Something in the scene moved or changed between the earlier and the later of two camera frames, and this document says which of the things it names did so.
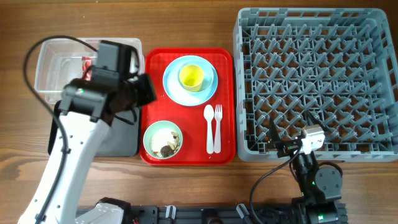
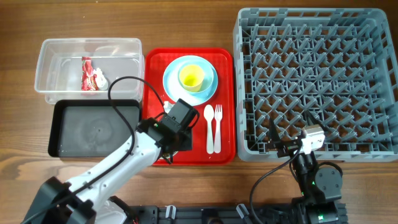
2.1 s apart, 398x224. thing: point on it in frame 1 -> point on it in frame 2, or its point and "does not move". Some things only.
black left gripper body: [138, 91] -> [186, 137]
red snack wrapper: [86, 68] does not move
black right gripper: [287, 147] does not move
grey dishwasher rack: [341, 64] does not move
